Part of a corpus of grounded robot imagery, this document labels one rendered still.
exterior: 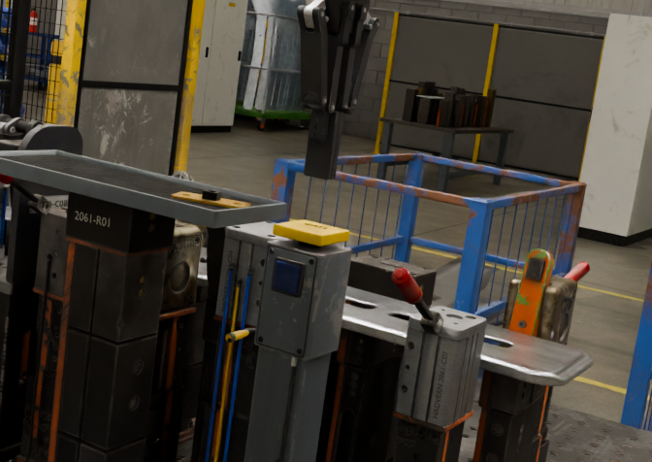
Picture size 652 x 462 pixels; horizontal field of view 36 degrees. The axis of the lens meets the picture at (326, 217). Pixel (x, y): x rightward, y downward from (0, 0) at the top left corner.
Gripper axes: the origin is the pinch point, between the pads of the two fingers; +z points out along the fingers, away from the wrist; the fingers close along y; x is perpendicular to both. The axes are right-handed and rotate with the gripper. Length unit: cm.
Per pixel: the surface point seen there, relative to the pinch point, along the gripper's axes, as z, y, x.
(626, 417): 86, 205, 6
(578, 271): 19, 63, -11
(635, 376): 73, 205, 6
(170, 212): 9.4, -6.7, 13.6
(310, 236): 9.2, -2.7, -1.5
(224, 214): 8.6, -5.0, 7.8
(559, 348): 25.1, 38.7, -17.1
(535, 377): 25.3, 24.6, -18.7
